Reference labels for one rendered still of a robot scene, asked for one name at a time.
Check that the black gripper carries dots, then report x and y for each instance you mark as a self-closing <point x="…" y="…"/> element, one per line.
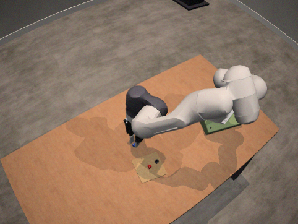
<point x="131" y="134"/>

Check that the beige square mat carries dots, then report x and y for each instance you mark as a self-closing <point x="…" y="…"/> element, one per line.
<point x="146" y="174"/>

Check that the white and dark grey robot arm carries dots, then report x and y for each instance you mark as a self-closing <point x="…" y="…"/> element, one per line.
<point x="237" y="91"/>

